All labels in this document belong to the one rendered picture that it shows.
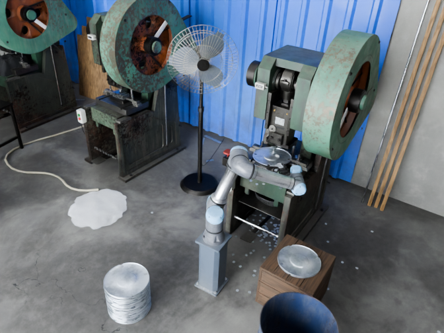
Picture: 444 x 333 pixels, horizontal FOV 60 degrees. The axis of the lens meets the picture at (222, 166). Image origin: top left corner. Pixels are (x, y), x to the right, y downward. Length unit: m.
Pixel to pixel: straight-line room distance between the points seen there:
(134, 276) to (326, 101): 1.64
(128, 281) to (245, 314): 0.83
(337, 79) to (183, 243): 1.81
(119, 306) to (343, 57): 2.03
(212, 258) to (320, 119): 1.15
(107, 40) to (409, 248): 3.02
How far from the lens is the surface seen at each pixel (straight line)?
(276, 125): 2.87
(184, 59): 3.24
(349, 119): 2.94
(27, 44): 4.87
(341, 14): 3.79
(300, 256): 2.76
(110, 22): 3.32
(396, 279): 3.38
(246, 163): 2.31
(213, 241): 2.60
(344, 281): 3.20
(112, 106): 3.96
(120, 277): 2.71
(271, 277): 2.66
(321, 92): 2.31
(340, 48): 2.41
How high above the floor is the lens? 2.27
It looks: 33 degrees down
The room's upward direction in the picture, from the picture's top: 3 degrees clockwise
